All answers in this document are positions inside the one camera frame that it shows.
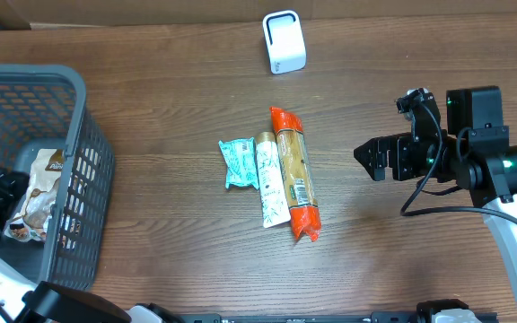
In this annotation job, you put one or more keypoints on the orange pasta packet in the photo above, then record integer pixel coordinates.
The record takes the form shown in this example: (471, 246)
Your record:
(296, 173)

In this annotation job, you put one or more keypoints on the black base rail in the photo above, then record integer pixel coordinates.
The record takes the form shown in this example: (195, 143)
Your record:
(379, 316)

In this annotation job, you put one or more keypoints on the grey plastic shopping basket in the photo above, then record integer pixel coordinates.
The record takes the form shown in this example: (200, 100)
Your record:
(44, 107)

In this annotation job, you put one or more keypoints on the teal snack packet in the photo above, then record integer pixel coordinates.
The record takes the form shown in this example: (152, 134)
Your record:
(239, 157)

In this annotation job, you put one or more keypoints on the beige Pantree snack bag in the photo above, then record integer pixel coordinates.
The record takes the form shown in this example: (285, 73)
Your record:
(31, 221)

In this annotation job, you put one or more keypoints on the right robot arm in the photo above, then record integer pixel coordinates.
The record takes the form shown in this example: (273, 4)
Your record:
(473, 150)

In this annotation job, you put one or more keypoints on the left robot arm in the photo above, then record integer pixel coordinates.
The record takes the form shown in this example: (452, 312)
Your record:
(21, 300)

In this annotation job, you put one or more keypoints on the white tube with gold cap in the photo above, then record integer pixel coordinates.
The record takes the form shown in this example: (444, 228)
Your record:
(271, 186)

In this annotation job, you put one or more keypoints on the white barcode scanner stand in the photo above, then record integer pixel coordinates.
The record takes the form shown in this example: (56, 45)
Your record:
(284, 41)

